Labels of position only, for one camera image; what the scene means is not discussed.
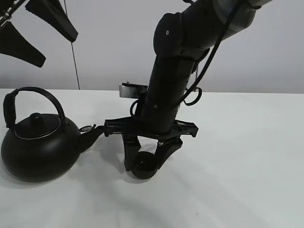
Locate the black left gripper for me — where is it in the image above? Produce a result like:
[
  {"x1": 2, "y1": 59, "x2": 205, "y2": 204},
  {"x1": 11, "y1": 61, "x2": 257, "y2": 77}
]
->
[{"x1": 0, "y1": 0, "x2": 78, "y2": 68}]

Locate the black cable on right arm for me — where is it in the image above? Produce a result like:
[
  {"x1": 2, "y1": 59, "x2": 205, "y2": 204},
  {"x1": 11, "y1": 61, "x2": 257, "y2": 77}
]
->
[{"x1": 129, "y1": 0, "x2": 247, "y2": 117}]

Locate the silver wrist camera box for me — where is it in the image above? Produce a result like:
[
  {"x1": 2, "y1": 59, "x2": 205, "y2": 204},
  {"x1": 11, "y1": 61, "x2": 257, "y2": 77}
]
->
[{"x1": 119, "y1": 82, "x2": 148, "y2": 99}]

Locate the black round teapot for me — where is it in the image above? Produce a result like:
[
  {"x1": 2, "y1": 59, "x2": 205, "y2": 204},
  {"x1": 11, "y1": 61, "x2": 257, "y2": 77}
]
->
[{"x1": 0, "y1": 87, "x2": 104, "y2": 182}]

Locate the small black teacup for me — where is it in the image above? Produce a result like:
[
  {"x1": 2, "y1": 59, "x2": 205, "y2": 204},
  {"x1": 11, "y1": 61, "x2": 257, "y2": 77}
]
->
[{"x1": 131, "y1": 151, "x2": 158, "y2": 180}]

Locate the right robot arm black grey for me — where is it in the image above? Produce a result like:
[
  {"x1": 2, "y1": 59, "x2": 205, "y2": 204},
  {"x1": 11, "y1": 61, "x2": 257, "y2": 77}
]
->
[{"x1": 104, "y1": 0, "x2": 266, "y2": 179}]

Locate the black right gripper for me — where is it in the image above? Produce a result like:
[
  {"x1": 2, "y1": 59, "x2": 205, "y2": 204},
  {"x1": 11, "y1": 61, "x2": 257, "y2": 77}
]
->
[{"x1": 104, "y1": 117, "x2": 198, "y2": 171}]

